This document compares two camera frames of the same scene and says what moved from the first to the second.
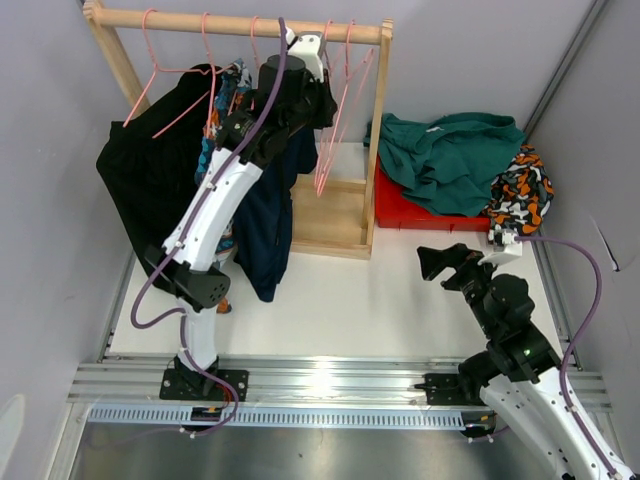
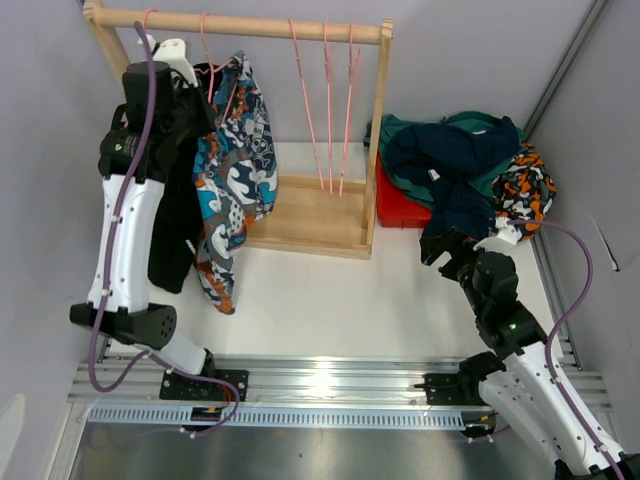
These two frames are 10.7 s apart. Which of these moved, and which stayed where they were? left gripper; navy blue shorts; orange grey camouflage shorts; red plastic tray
Moved: left gripper; navy blue shorts
Stayed: red plastic tray; orange grey camouflage shorts
